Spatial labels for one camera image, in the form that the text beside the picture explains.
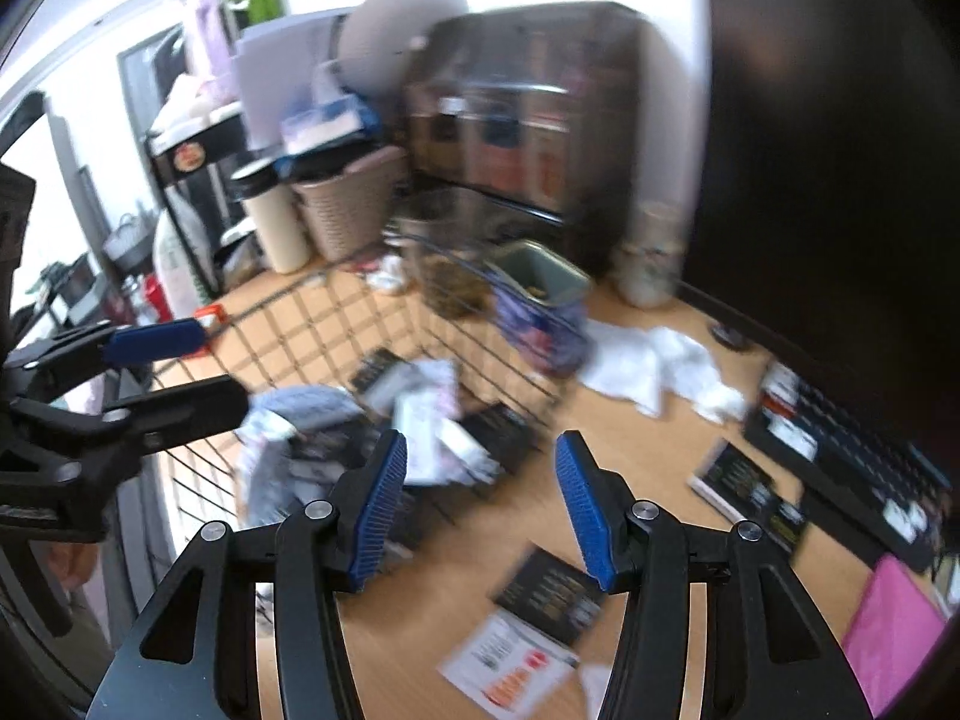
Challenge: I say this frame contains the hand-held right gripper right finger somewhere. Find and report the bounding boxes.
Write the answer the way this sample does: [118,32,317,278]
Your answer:
[555,431,875,720]

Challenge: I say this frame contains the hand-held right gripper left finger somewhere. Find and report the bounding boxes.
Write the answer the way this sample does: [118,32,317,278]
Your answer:
[90,429,410,720]

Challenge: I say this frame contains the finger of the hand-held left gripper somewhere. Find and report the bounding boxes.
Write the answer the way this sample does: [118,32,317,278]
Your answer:
[15,373,250,467]
[0,317,207,407]

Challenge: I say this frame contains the black tissue packet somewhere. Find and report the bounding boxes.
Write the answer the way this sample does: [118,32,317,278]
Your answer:
[491,544,608,646]
[688,437,809,563]

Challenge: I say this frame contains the white snack bag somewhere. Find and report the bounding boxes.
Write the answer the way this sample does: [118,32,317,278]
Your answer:
[244,385,368,466]

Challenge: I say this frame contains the pile of black tissue packets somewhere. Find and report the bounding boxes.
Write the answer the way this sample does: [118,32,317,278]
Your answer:
[289,349,542,492]

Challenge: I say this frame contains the black wire basket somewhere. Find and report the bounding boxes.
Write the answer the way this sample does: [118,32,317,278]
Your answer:
[150,236,593,541]

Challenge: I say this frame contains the clear round container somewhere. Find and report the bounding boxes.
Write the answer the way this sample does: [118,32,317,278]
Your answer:
[394,191,500,320]

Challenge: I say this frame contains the white sack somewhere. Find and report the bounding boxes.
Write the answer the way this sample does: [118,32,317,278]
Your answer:
[154,210,207,320]

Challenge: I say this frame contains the white plastic packet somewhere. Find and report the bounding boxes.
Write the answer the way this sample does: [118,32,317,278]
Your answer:
[394,360,505,487]

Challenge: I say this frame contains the white leaflet with red logo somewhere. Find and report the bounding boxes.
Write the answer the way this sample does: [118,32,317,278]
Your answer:
[439,607,580,713]

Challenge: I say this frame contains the white cylindrical bin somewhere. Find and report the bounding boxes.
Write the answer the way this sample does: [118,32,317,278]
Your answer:
[229,157,312,275]

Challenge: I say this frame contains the crumpled white tissue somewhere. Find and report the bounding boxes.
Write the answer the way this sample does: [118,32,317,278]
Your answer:
[581,319,751,425]

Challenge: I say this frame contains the white red-logo snack packet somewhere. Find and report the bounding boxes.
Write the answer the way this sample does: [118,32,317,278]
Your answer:
[577,664,616,720]

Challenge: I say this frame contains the black shelf rack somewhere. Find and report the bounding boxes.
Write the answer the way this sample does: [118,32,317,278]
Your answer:
[116,26,248,301]

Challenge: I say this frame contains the blue printed box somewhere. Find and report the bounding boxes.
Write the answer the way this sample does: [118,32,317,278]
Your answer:
[484,240,593,376]

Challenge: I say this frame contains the woven laundry basket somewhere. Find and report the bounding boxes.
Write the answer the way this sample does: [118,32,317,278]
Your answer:
[289,146,410,263]

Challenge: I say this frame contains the black keyboard with white keys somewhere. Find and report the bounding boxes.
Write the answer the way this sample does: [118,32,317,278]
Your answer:
[742,360,957,575]

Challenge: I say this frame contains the ceramic figure pot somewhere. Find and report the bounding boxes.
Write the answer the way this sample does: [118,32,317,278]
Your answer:
[611,202,687,308]

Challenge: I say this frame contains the blue tissue box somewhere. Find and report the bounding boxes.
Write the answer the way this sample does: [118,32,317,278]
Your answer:
[281,94,380,158]

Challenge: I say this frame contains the white storage box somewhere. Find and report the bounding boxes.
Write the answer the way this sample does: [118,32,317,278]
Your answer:
[232,7,353,151]

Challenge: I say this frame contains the pink cloth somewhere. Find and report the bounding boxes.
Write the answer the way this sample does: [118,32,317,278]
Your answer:
[184,0,241,102]

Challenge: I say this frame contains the pink mouse pad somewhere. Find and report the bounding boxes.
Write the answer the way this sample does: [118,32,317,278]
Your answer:
[840,553,950,717]

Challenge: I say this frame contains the grey round cushion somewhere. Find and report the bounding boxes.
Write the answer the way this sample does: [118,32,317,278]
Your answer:
[337,0,470,98]

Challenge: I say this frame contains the dark cabinet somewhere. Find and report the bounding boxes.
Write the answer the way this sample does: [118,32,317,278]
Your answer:
[405,4,661,271]

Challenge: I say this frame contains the black computer monitor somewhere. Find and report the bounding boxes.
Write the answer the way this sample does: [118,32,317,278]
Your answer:
[679,0,960,421]

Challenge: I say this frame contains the grey handled basket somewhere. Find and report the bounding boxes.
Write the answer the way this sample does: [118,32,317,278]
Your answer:
[101,214,155,271]

